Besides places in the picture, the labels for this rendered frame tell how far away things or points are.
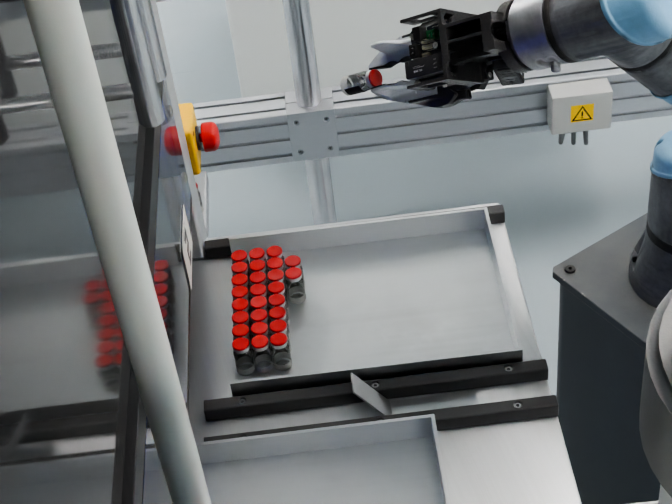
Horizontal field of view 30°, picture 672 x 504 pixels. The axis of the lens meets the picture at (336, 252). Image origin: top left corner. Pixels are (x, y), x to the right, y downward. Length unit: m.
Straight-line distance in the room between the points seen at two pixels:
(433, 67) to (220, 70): 2.45
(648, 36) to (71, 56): 0.66
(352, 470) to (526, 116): 1.30
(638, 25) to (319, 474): 0.60
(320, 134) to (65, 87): 1.91
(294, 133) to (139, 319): 1.81
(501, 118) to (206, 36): 1.49
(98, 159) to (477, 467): 0.83
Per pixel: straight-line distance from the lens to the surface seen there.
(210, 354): 1.55
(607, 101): 2.52
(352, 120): 2.51
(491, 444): 1.42
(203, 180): 1.81
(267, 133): 2.51
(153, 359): 0.75
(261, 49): 3.10
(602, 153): 3.25
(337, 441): 1.41
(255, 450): 1.42
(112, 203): 0.67
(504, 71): 1.28
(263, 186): 3.21
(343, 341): 1.53
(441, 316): 1.55
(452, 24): 1.24
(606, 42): 1.17
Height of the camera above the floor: 1.98
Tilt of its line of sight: 41 degrees down
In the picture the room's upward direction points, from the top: 7 degrees counter-clockwise
